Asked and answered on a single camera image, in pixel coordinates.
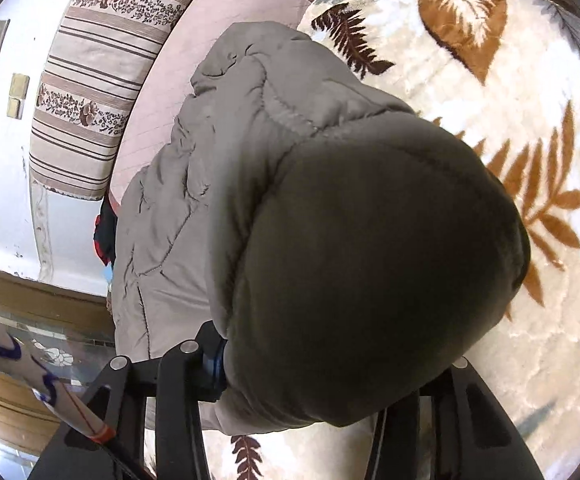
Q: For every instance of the leaf print fleece blanket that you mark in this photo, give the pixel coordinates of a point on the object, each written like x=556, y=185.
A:
x=469, y=120

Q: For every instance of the wooden glass door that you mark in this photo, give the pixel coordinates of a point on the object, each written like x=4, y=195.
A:
x=30, y=340

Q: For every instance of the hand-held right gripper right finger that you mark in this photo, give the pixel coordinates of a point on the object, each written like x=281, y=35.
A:
x=474, y=410

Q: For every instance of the beige wall switch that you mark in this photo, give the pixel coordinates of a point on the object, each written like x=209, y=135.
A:
x=18, y=96

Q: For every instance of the pink rolled bolster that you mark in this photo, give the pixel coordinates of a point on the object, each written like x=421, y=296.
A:
x=180, y=60

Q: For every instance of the light blue cloth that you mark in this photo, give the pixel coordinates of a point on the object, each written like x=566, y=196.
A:
x=108, y=275

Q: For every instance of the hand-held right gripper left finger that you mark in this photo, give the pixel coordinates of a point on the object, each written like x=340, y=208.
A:
x=215, y=362

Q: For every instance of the black clothes pile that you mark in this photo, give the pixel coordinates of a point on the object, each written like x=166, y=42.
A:
x=106, y=225

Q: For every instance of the white tube with blue marks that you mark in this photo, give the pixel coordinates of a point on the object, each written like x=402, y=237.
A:
x=30, y=365

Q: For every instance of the striped floral quilt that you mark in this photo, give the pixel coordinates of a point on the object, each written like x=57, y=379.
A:
x=95, y=110

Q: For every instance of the grey-brown puffer jacket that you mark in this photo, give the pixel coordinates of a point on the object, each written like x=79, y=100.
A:
x=345, y=260

